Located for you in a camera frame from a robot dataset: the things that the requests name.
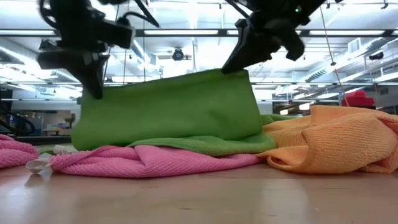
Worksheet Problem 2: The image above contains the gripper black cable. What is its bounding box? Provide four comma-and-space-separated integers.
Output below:
123, 0, 161, 29
223, 0, 251, 19

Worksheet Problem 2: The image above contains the green microfiber towel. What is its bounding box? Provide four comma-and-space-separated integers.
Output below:
70, 68, 277, 157
261, 113, 296, 125

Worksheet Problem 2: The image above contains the red object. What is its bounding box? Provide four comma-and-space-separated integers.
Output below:
341, 90, 376, 108

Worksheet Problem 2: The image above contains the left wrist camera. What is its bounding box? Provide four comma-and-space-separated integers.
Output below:
99, 18, 137, 50

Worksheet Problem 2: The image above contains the black overhead crossbar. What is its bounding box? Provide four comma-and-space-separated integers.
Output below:
0, 29, 398, 38

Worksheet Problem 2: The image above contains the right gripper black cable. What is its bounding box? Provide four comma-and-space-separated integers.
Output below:
223, 0, 251, 19

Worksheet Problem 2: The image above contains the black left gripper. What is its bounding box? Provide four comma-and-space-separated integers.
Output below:
37, 0, 110, 100

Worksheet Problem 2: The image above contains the pink microfiber towel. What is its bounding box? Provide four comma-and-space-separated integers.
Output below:
0, 134, 40, 169
26, 144, 264, 179

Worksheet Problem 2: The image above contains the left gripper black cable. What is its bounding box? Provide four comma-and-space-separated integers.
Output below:
123, 0, 161, 29

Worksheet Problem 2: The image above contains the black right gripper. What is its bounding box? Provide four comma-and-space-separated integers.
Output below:
221, 0, 306, 75

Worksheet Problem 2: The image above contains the orange microfiber towel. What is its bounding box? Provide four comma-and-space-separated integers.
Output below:
256, 105, 398, 174

